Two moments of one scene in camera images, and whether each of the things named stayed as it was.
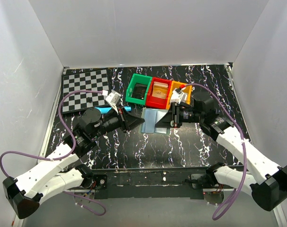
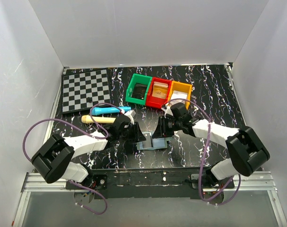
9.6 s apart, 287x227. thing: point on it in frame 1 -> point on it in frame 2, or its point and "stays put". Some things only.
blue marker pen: (102, 110) stays put
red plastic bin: (156, 102) stays put
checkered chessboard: (93, 80) stays put
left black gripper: (124, 120) -> (134, 132)
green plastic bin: (139, 79) stays put
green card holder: (151, 116) -> (153, 143)
